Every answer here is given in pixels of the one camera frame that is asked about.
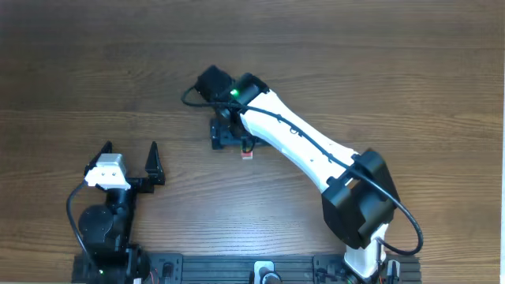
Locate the mounting rail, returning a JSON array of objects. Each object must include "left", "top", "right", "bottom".
[{"left": 72, "top": 253, "right": 422, "bottom": 284}]

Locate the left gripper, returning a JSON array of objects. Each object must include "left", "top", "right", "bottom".
[{"left": 83, "top": 140, "right": 166, "bottom": 195}]

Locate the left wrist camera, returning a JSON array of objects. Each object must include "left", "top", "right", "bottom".
[{"left": 84, "top": 152, "right": 133, "bottom": 192}]

